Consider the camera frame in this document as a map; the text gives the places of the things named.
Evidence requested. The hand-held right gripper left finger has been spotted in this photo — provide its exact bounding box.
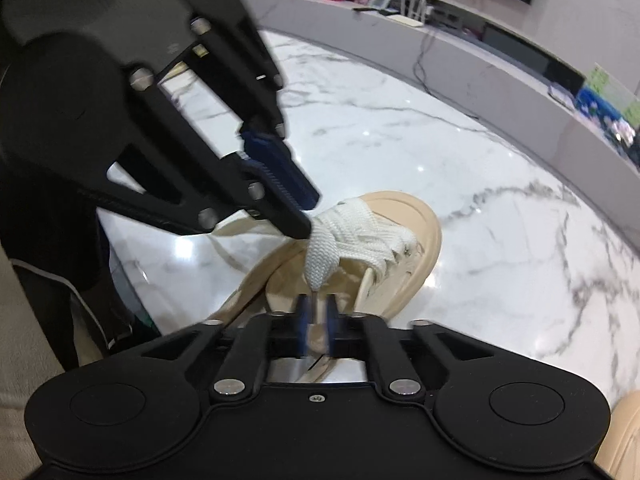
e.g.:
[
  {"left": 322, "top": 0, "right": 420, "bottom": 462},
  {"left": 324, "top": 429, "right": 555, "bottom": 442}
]
[{"left": 142, "top": 294, "right": 311, "bottom": 401}]

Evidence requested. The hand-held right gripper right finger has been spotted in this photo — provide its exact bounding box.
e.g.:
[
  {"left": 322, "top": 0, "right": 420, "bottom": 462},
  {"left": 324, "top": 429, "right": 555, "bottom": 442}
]
[{"left": 325, "top": 295, "right": 494, "bottom": 401}]

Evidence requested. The black power cable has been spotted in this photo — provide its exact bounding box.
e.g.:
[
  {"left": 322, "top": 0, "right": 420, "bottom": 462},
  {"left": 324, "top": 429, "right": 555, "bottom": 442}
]
[{"left": 412, "top": 25, "right": 483, "bottom": 122}]

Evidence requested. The lotus painting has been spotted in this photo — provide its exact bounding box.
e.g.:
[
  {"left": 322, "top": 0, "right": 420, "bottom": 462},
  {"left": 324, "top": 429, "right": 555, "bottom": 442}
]
[{"left": 575, "top": 62, "right": 640, "bottom": 136}]

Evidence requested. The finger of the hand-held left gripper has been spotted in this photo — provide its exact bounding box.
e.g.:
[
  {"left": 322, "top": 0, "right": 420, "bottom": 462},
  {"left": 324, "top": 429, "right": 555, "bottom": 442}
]
[
  {"left": 95, "top": 67, "right": 311, "bottom": 238},
  {"left": 192, "top": 10, "right": 321, "bottom": 208}
]

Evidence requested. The cream platform shoe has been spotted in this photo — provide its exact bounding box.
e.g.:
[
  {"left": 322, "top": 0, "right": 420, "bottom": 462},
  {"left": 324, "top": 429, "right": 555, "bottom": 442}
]
[
  {"left": 597, "top": 390, "right": 640, "bottom": 480},
  {"left": 205, "top": 190, "right": 442, "bottom": 387}
]

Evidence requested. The marble TV console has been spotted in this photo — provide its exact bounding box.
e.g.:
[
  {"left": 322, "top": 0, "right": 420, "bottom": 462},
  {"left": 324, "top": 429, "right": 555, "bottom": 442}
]
[{"left": 240, "top": 0, "right": 640, "bottom": 196}]

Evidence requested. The beige sofa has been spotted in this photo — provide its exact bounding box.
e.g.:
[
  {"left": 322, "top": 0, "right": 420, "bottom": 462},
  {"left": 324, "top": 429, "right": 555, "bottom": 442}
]
[{"left": 0, "top": 250, "right": 68, "bottom": 480}]

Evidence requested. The shiny ornament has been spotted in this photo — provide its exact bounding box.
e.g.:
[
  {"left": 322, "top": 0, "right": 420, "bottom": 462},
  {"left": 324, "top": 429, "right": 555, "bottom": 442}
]
[{"left": 607, "top": 120, "right": 638, "bottom": 148}]

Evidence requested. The white router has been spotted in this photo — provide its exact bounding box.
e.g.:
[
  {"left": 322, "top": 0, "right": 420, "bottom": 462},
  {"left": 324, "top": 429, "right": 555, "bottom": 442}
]
[{"left": 397, "top": 0, "right": 435, "bottom": 27}]

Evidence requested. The white shoelace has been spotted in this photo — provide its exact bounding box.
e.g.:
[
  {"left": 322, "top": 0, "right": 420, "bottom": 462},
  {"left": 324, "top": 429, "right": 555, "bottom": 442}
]
[{"left": 300, "top": 199, "right": 418, "bottom": 361}]

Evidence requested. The black speaker bar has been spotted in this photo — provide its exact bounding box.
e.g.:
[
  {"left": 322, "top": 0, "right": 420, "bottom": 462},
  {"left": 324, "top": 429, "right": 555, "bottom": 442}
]
[{"left": 482, "top": 22, "right": 586, "bottom": 92}]

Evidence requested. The grey notebook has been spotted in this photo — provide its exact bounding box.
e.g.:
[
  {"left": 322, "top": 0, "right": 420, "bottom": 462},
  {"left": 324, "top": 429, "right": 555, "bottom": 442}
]
[{"left": 547, "top": 82, "right": 576, "bottom": 108}]

